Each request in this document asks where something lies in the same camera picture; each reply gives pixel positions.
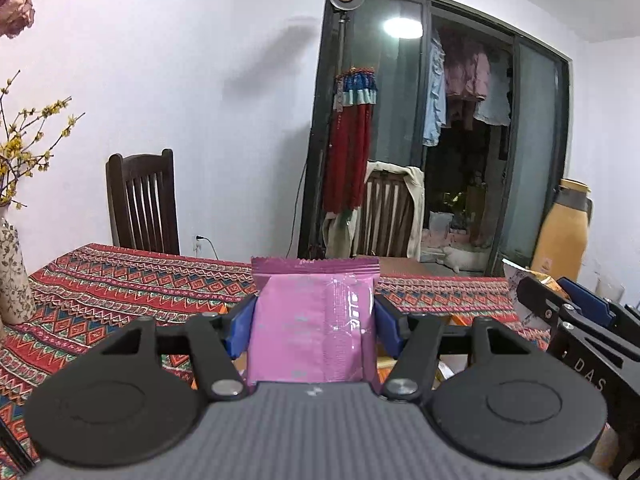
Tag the dark wooden chair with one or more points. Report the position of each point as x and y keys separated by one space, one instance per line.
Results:
x=142 y=165

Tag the pink artificial flowers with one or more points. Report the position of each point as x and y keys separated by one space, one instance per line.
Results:
x=15 y=7

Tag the floral ceramic vase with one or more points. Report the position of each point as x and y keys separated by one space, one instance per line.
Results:
x=15 y=270

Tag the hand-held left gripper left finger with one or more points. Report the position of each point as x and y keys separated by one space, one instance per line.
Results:
x=240 y=327

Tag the black sliding glass door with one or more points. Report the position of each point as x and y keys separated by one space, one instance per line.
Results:
x=395 y=85

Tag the light blue hanging shirt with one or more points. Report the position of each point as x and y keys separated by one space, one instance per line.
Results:
x=434 y=105

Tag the purple snack packet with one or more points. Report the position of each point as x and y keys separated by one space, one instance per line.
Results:
x=310 y=320

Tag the orange cardboard box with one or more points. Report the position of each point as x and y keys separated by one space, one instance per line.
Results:
x=457 y=321

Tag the brown wooden chair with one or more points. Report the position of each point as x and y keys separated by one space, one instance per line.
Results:
x=385 y=210

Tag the yellow thermos jug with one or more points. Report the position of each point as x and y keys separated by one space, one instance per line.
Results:
x=560 y=240

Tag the yellow flower branches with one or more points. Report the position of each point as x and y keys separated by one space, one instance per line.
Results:
x=10 y=150

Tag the hanging red blue cloth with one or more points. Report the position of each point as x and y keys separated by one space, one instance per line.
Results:
x=350 y=150

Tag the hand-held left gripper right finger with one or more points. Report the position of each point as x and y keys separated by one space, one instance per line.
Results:
x=389 y=327

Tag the pink hanging clothes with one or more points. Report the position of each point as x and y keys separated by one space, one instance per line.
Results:
x=465 y=70

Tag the silver oat bar packet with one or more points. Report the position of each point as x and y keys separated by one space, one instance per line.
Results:
x=512 y=275

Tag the white hanging garment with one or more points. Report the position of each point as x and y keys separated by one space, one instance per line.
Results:
x=495 y=105

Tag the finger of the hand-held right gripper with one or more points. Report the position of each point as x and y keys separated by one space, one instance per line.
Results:
x=590 y=302
x=545 y=305

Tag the chair with draped cloth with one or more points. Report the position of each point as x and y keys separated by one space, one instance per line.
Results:
x=412 y=200

